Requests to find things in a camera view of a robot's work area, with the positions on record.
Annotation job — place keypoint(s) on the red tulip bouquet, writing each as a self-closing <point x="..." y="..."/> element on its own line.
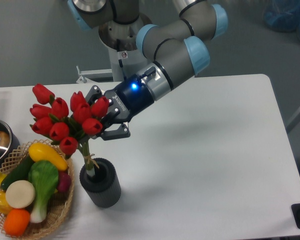
<point x="69" y="126"/>

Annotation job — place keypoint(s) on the woven wicker basket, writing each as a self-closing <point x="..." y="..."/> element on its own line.
<point x="58" y="205"/>

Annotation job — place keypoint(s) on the dark grey ribbed vase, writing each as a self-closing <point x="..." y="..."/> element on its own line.
<point x="103" y="188"/>

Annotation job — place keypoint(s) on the yellow bell pepper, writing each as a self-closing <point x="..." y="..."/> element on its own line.
<point x="5" y="208"/>

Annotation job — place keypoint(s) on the yellow squash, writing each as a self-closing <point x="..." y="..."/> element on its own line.
<point x="43" y="152"/>

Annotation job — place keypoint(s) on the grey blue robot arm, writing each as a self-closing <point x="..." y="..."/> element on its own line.
<point x="176" y="52"/>

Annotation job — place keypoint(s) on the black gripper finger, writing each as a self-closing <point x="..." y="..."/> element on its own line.
<point x="121" y="132"/>
<point x="94" y="94"/>

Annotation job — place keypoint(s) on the green cucumber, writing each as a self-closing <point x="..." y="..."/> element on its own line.
<point x="20" y="172"/>

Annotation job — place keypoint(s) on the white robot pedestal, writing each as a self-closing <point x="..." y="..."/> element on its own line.
<point x="124" y="56"/>

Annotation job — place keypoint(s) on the round cream bun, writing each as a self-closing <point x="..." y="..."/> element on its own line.
<point x="20" y="194"/>

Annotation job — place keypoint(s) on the orange fruit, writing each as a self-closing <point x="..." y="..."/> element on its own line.
<point x="16" y="222"/>

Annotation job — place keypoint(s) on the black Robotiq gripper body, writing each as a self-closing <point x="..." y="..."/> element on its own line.
<point x="130" y="97"/>

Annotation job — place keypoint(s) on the blue plastic bag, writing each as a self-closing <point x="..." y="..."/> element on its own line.
<point x="282" y="16"/>

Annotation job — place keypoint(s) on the green bok choy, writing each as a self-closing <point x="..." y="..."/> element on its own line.
<point x="44" y="177"/>

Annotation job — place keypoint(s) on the purple red radish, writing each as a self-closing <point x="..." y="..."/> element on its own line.
<point x="64" y="182"/>

